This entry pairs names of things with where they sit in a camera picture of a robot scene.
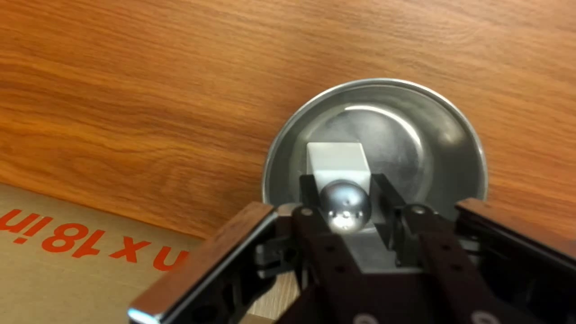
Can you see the small grey cube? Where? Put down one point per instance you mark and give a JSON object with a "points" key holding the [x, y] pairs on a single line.
{"points": [[339, 168]]}

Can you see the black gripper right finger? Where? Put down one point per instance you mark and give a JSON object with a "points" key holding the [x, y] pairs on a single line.
{"points": [[444, 264]]}

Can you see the brown cardboard box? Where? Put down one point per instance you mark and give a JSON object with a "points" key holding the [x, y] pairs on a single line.
{"points": [[73, 271]]}

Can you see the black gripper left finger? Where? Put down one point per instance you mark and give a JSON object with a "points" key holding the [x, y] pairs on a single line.
{"points": [[336, 271]]}

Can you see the silver metal bowl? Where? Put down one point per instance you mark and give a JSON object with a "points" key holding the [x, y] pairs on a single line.
{"points": [[420, 145]]}

